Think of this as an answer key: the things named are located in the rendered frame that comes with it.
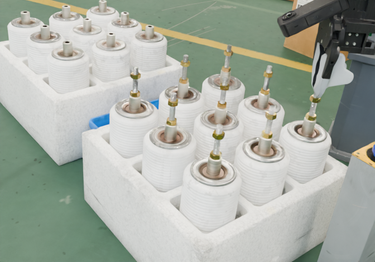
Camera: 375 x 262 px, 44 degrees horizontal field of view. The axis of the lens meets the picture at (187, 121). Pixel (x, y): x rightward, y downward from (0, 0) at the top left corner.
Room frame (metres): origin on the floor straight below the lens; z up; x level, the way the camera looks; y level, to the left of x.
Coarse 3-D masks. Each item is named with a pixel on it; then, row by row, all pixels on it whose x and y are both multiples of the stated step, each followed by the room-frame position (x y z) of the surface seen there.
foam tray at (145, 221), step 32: (96, 160) 0.75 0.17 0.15; (128, 160) 0.72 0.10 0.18; (96, 192) 0.75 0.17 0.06; (128, 192) 0.66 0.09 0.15; (160, 192) 0.63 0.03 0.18; (288, 192) 0.67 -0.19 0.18; (320, 192) 0.69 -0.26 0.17; (128, 224) 0.66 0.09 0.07; (160, 224) 0.59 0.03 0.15; (192, 224) 0.56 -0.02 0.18; (256, 224) 0.58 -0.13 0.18; (288, 224) 0.64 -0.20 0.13; (320, 224) 0.72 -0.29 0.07; (160, 256) 0.58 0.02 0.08; (192, 256) 0.52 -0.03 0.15; (224, 256) 0.54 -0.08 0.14; (256, 256) 0.59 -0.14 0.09; (288, 256) 0.66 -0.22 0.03
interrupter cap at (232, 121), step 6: (204, 114) 0.79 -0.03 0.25; (210, 114) 0.80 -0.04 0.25; (228, 114) 0.80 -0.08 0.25; (234, 114) 0.80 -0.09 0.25; (204, 120) 0.77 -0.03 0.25; (210, 120) 0.77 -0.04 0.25; (228, 120) 0.78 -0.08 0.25; (234, 120) 0.78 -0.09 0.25; (210, 126) 0.75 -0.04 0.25; (216, 126) 0.75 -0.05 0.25; (228, 126) 0.76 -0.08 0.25; (234, 126) 0.76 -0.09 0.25
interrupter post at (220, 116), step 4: (216, 108) 0.78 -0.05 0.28; (220, 108) 0.77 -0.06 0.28; (224, 108) 0.78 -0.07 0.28; (216, 112) 0.77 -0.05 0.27; (220, 112) 0.77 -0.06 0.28; (224, 112) 0.77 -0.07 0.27; (216, 116) 0.77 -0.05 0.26; (220, 116) 0.77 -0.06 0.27; (224, 116) 0.77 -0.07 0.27; (216, 120) 0.77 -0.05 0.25; (220, 120) 0.77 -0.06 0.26; (224, 120) 0.77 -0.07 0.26
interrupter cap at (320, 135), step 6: (300, 120) 0.80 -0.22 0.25; (288, 126) 0.78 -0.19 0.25; (294, 126) 0.78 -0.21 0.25; (300, 126) 0.79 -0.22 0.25; (318, 126) 0.79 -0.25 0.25; (288, 132) 0.76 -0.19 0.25; (294, 132) 0.76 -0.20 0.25; (300, 132) 0.77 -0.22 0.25; (318, 132) 0.77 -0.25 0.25; (324, 132) 0.77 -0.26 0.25; (300, 138) 0.74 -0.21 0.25; (306, 138) 0.74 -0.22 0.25; (312, 138) 0.74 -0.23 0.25; (318, 138) 0.75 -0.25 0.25; (324, 138) 0.75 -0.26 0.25
